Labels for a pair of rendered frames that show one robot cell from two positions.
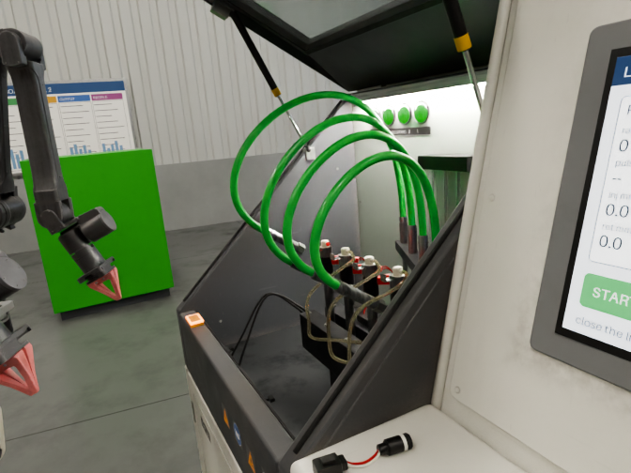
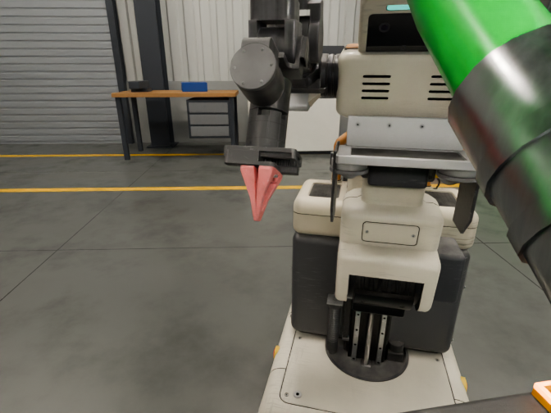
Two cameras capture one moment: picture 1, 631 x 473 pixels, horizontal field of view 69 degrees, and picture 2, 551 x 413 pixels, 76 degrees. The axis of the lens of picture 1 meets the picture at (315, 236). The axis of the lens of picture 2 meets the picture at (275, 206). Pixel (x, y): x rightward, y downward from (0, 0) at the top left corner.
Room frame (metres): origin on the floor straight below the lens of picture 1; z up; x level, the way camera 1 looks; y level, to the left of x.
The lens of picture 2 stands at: (0.84, 0.04, 1.19)
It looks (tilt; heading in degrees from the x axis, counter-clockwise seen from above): 21 degrees down; 107
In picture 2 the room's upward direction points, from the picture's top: straight up
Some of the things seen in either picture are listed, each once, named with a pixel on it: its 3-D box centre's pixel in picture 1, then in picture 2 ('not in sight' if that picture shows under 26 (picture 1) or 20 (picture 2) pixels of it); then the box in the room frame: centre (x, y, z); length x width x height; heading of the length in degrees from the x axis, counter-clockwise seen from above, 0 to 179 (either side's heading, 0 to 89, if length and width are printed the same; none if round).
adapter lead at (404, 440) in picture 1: (363, 454); not in sight; (0.47, -0.03, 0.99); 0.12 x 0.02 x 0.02; 108
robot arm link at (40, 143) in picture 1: (39, 135); not in sight; (1.10, 0.61, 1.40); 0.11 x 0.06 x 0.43; 4
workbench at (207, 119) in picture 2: not in sight; (181, 119); (-1.96, 4.58, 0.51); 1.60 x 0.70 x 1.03; 19
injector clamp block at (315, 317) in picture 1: (363, 370); not in sight; (0.80, -0.07, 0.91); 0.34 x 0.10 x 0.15; 27
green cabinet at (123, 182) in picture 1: (100, 226); not in sight; (4.09, 1.91, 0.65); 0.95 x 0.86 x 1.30; 117
